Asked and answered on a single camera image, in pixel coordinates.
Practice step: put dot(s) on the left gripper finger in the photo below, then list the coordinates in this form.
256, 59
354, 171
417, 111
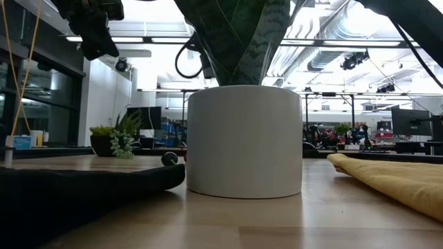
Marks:
105, 38
86, 38

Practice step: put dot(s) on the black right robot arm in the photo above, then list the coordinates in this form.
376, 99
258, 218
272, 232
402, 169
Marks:
415, 20

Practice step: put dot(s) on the black ceiling spotlight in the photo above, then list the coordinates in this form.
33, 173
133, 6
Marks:
121, 65

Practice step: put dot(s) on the green snake plant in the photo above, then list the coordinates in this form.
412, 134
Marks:
242, 41

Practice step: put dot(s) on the long ceiling light fixture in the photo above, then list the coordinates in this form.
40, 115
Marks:
155, 39
346, 43

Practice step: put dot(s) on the black computer monitor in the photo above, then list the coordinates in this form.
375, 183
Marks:
143, 117
437, 128
410, 121

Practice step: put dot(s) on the white round plant pot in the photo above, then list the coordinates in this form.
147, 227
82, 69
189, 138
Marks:
242, 145

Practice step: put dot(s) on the small dark round fruit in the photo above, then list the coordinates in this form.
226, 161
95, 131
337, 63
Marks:
169, 159

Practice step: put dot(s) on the small white cup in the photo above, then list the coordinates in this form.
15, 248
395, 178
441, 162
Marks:
46, 137

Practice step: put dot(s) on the succulent plant in black pot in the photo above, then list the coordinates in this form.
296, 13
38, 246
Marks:
104, 145

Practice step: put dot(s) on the blue white label box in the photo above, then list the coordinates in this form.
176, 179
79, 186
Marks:
22, 142

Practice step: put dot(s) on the black ceiling track light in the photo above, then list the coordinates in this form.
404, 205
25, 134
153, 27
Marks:
386, 89
353, 61

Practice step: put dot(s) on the small green background plant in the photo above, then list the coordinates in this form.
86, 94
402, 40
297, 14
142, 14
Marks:
342, 129

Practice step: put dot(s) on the black folded cloth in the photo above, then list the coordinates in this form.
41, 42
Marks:
69, 193

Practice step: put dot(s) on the yellow folded cloth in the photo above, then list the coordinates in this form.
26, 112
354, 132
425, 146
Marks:
398, 183

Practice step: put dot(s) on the black background workstation frame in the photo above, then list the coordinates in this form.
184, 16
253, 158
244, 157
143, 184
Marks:
352, 117
183, 117

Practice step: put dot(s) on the black aluminium rig frame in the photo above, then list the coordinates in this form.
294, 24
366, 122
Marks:
52, 152

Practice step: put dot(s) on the small white cylinder post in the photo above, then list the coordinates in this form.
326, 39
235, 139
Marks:
8, 159

